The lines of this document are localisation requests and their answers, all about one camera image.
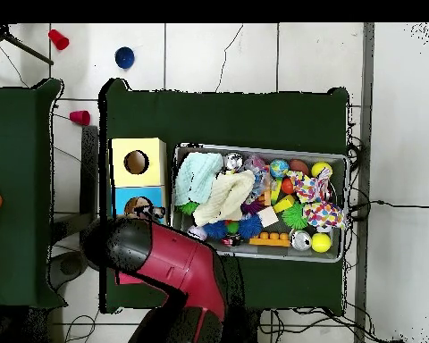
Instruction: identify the cream waffle cloth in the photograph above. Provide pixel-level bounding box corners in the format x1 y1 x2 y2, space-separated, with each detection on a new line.
192 169 257 227

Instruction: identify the mint waffle cloth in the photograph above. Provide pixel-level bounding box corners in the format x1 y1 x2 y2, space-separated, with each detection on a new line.
173 152 224 207

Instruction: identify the wooden three-hole sorting box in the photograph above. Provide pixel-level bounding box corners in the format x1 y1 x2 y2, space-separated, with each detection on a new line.
108 137 169 286

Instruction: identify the plain wooden block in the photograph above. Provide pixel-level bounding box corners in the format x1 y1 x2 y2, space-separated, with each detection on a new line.
256 205 280 229

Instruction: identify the blue green globe ball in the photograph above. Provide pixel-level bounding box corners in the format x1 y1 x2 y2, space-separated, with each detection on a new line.
269 158 290 179

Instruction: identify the dark green tablecloth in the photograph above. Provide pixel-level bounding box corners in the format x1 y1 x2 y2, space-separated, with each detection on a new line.
98 77 351 316

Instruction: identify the orange toy building block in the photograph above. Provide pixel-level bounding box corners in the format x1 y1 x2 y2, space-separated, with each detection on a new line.
248 231 291 248

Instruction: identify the green spiky rubber ball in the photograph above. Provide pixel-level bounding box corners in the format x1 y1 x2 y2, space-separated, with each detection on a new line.
281 202 309 230

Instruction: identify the yellow ball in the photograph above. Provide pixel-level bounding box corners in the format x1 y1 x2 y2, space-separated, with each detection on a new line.
310 232 332 254
310 161 333 179

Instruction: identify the colourful heart print cloth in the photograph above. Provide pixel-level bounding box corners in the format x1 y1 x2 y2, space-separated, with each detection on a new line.
287 167 346 233

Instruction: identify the magenta plastic cup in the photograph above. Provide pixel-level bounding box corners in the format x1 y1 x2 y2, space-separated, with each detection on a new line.
69 109 92 127

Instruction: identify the blue plastic cup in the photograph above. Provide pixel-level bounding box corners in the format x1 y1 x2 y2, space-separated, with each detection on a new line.
114 46 136 71

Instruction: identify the side table with green cloth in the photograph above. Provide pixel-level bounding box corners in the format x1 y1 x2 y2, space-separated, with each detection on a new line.
0 78 68 310

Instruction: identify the red plastic cup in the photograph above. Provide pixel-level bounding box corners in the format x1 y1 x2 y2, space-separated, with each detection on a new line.
47 29 71 51

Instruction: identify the black tripod leg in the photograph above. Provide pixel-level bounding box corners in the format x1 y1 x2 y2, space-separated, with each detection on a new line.
0 23 55 66

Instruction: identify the shallow wire mesh bin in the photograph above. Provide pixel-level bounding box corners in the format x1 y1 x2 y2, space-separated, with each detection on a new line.
168 142 349 264

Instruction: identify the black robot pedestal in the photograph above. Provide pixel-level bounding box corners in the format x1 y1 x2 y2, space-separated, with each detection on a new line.
231 308 263 343

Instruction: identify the black power cable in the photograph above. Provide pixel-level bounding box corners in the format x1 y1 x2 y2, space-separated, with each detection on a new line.
348 199 429 220

